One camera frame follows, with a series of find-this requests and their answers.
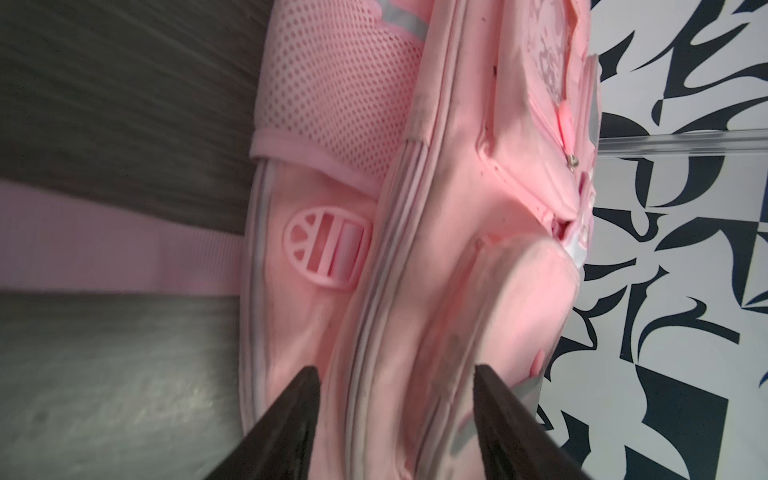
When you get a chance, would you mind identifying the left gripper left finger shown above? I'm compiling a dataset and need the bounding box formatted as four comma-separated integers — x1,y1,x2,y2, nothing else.
207,366,321,480

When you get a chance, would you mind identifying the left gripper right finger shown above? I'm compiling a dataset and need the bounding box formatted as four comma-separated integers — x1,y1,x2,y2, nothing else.
472,364,589,480

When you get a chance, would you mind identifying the pink student backpack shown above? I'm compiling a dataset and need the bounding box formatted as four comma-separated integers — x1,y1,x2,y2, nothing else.
1,1,600,479

